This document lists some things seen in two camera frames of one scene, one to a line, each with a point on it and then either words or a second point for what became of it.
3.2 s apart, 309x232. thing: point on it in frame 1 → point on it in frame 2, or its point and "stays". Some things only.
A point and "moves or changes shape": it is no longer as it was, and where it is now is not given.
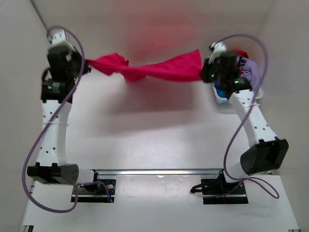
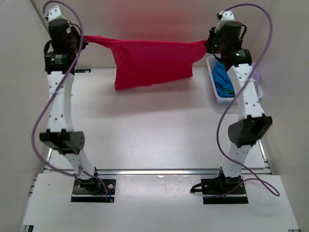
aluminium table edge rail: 154,172 stays
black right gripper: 207,66 → 213,36
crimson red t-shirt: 186,66 moves or changes shape
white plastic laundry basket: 259,95 stays
